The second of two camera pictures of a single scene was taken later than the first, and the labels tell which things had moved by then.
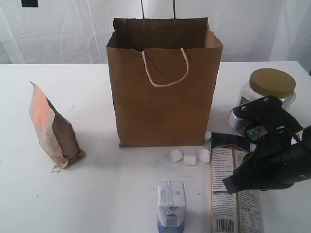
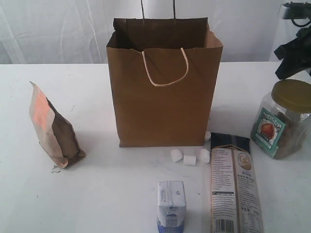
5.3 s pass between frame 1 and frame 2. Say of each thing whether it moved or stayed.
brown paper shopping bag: stayed
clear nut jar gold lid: moved
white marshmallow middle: stayed
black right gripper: moved
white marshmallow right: stayed
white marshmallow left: stayed
